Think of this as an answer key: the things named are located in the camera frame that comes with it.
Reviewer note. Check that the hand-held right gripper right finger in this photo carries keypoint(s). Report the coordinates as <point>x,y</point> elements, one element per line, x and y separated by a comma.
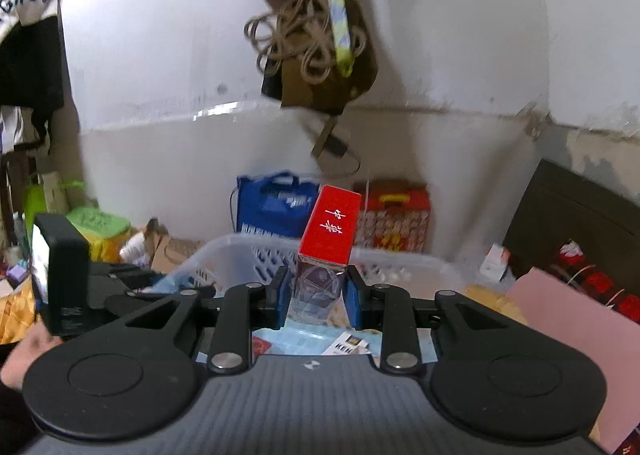
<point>352,301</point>

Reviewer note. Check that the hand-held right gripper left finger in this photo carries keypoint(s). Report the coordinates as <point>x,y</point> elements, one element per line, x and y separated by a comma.
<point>285,295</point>

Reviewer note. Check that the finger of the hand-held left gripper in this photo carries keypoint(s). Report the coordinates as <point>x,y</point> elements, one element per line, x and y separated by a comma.
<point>120,271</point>
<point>132,300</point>

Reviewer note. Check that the white and gold cigarette box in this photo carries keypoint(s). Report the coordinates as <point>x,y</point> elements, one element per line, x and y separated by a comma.
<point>345,346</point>

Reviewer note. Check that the red cigarette box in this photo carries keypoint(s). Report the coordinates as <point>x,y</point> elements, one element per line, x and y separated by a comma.
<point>330,225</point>

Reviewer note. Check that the clear plastic basket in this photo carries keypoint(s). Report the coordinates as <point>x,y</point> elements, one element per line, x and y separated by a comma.
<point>425,267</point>

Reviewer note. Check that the person's left hand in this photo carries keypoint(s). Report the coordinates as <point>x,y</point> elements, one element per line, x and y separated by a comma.
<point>27,355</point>

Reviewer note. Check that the white snack packets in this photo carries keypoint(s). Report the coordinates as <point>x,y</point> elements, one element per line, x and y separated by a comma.
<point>132,247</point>

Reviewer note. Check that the green tin box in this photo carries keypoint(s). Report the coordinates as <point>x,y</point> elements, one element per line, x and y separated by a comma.
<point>97,227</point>

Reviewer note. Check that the brown cardboard box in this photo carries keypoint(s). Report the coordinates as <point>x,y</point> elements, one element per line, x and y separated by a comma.
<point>172,250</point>

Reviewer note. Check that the orange floral blanket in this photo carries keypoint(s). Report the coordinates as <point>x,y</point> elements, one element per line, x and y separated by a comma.
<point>15,315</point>

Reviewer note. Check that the light green bag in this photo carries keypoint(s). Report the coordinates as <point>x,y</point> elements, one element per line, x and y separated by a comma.
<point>37,205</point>

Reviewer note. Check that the blue tote bag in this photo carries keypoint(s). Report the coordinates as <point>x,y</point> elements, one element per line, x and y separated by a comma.
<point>270,215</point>

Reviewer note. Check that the red gift box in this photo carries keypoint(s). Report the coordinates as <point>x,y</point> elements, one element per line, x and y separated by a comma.
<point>395,220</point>

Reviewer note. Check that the yellow cloth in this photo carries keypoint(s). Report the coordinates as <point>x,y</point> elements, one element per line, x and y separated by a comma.
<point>492,302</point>

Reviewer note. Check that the small white box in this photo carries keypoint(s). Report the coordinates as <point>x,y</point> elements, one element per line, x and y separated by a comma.
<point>495,261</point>

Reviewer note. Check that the black power adapter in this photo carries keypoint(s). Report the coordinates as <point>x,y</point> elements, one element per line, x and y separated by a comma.
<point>336,145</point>

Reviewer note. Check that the hanging brown bag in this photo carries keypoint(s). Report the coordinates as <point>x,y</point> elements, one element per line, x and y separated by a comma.
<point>310,95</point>

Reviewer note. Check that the pink board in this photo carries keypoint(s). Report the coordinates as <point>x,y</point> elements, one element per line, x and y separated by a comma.
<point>565,325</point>

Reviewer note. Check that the black garment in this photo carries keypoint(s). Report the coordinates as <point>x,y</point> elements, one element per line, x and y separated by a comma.
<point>30,65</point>

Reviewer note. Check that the dark wooden headboard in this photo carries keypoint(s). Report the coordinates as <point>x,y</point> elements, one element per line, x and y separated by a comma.
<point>565,205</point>

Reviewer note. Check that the red patterned blanket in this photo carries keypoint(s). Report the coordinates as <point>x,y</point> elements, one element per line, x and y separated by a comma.
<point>605,285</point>

